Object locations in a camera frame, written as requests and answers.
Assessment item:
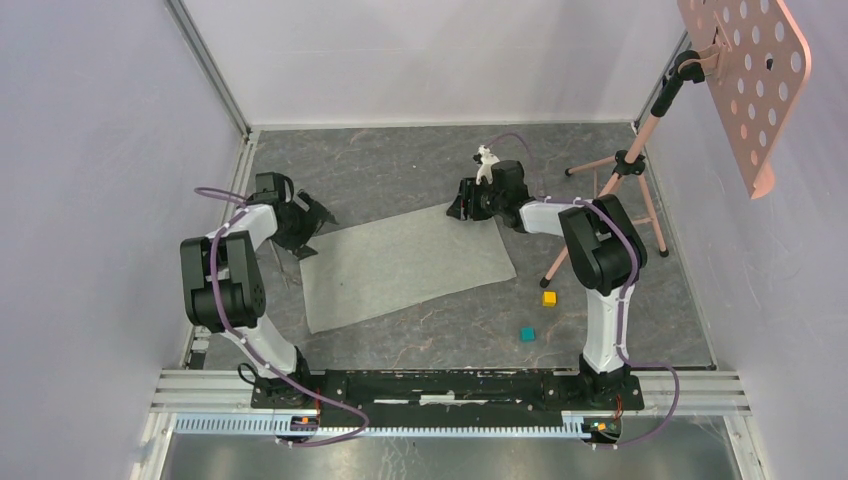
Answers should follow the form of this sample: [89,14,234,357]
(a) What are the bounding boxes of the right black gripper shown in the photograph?
[448,177,506,221]

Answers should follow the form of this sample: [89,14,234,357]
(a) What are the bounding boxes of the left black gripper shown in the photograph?
[270,191,336,261]

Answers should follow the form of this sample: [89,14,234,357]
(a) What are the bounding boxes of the grey cloth napkin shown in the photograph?
[300,205,516,334]

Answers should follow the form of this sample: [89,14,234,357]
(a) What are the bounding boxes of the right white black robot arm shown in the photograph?
[446,154,646,408]

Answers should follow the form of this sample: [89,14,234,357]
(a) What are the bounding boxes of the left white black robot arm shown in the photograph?
[179,172,336,408]

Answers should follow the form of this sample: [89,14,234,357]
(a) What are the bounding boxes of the silver spoon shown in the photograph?
[268,240,290,290]

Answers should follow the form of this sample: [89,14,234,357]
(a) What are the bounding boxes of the yellow cube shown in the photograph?
[542,290,558,308]

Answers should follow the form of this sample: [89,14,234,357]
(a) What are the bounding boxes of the teal cube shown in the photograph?
[519,327,536,342]

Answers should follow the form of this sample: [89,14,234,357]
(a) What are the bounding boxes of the pink tripod stand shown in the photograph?
[565,47,720,258]

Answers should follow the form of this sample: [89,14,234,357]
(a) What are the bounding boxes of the pink perforated tray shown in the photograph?
[676,0,812,199]

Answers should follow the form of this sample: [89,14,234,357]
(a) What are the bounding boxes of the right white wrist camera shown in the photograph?
[473,145,500,185]

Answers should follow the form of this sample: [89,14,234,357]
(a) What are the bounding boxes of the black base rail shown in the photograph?
[250,369,645,428]

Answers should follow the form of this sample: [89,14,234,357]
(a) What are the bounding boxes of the white toothed cable strip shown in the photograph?
[174,413,590,440]

